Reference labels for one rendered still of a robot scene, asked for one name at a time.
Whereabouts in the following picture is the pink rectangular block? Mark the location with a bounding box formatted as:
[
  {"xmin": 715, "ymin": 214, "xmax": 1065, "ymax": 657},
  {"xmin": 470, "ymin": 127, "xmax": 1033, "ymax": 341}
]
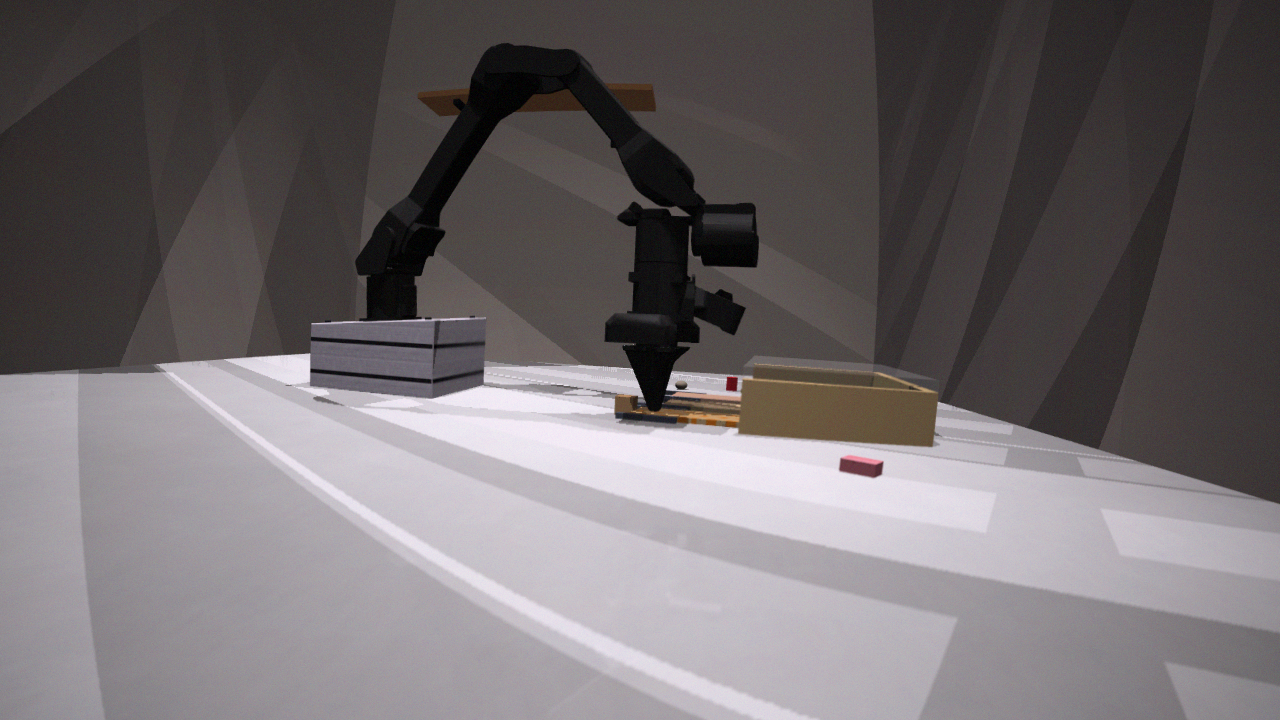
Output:
[{"xmin": 838, "ymin": 456, "xmax": 884, "ymax": 478}]

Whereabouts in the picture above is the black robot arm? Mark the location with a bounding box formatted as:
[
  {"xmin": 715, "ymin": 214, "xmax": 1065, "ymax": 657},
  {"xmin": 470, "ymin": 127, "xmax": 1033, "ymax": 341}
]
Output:
[{"xmin": 355, "ymin": 44, "xmax": 759, "ymax": 334}]

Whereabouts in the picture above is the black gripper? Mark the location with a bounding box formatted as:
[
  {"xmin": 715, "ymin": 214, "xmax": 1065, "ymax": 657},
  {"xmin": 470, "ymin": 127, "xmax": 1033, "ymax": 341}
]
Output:
[{"xmin": 605, "ymin": 263, "xmax": 700, "ymax": 413}]

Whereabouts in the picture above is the orange polka-dotted strip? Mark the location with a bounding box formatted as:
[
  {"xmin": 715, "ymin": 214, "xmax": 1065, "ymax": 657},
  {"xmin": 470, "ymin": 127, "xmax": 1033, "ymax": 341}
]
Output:
[{"xmin": 632, "ymin": 407, "xmax": 739, "ymax": 428}]

